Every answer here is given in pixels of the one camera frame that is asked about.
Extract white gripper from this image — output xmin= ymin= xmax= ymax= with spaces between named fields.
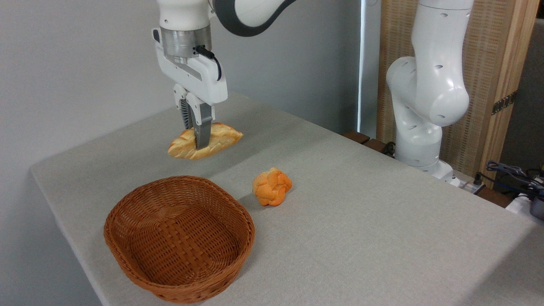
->
xmin=152 ymin=28 xmax=228 ymax=150

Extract wooden woven folding screen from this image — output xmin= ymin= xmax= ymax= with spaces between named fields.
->
xmin=376 ymin=0 xmax=540 ymax=190

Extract dark metal screen hinge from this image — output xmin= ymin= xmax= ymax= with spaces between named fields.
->
xmin=492 ymin=91 xmax=518 ymax=115

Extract grey tablecloth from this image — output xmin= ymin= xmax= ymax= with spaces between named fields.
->
xmin=30 ymin=93 xmax=544 ymax=306

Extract round orange braided bun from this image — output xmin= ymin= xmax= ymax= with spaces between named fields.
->
xmin=252 ymin=167 xmax=293 ymax=207

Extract long braided bread loaf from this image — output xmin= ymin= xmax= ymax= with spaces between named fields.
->
xmin=167 ymin=123 xmax=244 ymax=160

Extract black cable bundle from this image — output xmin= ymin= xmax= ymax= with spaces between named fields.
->
xmin=486 ymin=160 xmax=544 ymax=197

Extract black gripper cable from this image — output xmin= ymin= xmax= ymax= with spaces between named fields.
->
xmin=195 ymin=45 xmax=222 ymax=81

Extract brown wicker basket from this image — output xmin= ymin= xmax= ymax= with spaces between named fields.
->
xmin=104 ymin=176 xmax=256 ymax=304

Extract white vertical frame strip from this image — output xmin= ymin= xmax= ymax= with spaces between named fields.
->
xmin=357 ymin=0 xmax=367 ymax=133

